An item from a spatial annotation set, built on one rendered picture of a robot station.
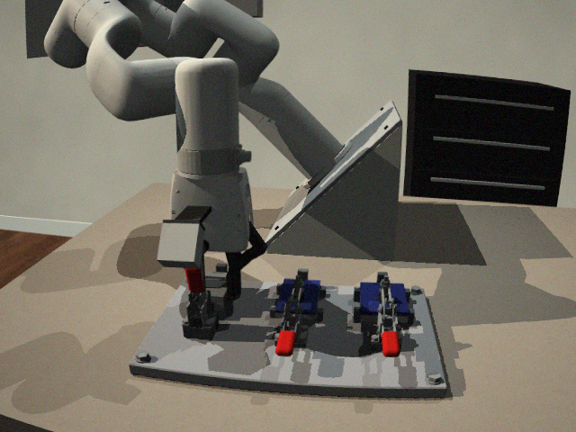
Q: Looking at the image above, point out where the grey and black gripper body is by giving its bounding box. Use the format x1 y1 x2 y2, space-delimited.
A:
170 167 254 253

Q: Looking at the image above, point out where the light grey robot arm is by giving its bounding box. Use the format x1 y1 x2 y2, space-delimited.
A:
44 0 352 269

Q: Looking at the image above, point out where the blue rectangular block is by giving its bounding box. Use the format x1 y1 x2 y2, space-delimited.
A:
275 279 320 320
360 282 409 323

